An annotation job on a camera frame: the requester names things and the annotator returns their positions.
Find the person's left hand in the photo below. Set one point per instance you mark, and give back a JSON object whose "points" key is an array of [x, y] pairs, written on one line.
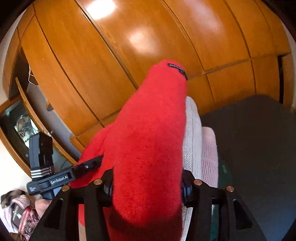
{"points": [[41, 206]]}

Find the pile of clothes on floor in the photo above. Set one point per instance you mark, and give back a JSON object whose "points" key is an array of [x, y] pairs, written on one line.
{"points": [[19, 214]]}

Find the pink folded sweater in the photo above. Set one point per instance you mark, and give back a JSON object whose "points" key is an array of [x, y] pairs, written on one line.
{"points": [[209, 158]]}

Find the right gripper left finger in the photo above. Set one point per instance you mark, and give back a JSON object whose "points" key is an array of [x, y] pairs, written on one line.
{"points": [[60, 220]]}

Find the wooden wardrobe doors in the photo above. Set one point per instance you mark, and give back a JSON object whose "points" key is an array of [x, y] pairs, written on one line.
{"points": [[89, 57]]}

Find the red knit sweater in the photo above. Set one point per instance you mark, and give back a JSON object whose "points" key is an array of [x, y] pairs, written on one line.
{"points": [[143, 147]]}

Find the glass door display cabinet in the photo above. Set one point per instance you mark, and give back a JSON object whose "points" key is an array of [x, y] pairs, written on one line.
{"points": [[19, 120]]}

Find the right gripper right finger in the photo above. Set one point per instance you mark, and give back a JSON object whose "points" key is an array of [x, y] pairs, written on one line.
{"points": [[235, 221]]}

